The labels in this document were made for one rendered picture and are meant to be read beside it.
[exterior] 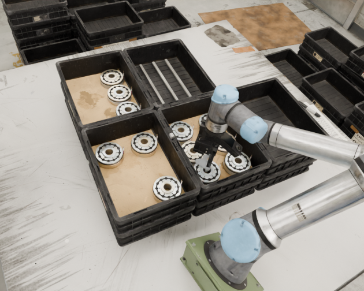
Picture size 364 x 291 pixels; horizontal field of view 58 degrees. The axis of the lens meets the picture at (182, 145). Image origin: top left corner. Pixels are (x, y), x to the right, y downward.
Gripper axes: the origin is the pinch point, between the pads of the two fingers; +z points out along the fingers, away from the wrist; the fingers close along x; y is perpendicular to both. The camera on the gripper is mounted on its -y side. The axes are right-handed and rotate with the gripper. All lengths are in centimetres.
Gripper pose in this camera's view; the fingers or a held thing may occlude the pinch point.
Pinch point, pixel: (209, 165)
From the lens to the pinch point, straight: 123.3
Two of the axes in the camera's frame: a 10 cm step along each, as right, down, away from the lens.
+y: -9.4, -3.3, 1.2
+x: -3.2, 6.7, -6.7
